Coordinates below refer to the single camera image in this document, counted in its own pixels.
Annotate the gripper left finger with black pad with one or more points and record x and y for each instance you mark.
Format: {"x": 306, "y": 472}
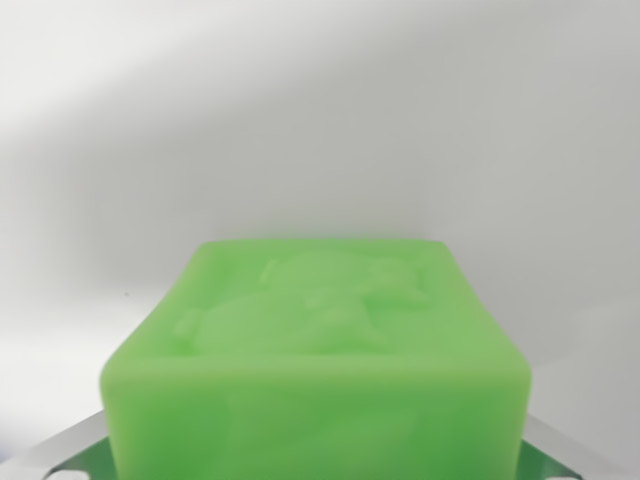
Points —
{"x": 65, "y": 452}

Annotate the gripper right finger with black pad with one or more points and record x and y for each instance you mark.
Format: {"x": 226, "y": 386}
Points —
{"x": 547, "y": 452}

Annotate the green embossed cube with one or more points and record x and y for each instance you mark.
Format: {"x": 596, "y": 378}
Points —
{"x": 315, "y": 370}

